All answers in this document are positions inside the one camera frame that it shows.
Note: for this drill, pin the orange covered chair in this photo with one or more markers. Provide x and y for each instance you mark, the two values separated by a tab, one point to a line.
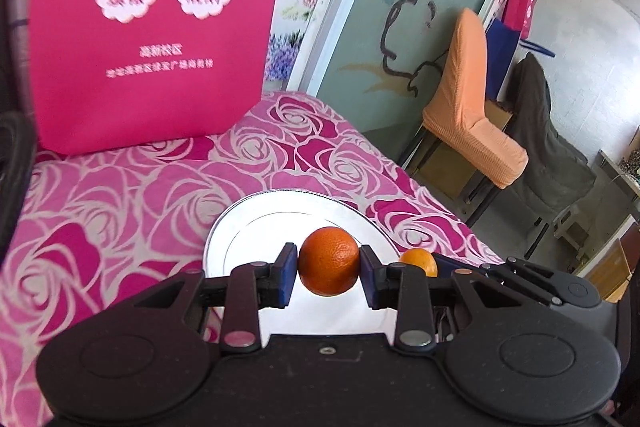
457	141

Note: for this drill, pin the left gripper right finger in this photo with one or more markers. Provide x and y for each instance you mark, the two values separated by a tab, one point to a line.
404	289

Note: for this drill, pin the magenta tote bag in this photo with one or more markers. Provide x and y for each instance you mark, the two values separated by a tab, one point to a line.
115	73

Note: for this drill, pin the white round plate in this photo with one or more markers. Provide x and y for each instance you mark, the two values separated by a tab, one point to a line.
258	226

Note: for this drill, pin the dark grey covered chair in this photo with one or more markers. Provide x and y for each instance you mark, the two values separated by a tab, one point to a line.
557	175

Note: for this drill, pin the small mandarin orange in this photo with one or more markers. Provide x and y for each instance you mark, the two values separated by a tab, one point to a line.
328	262

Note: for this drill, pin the blue bag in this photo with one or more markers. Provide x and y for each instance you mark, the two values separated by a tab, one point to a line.
502	43

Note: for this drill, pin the small yellow-orange kumquat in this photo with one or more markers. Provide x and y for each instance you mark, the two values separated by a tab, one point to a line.
421	258

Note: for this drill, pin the pink rose tablecloth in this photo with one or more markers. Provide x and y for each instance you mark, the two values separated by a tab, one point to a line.
99	228

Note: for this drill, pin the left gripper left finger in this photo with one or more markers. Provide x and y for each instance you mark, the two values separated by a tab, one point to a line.
252	287

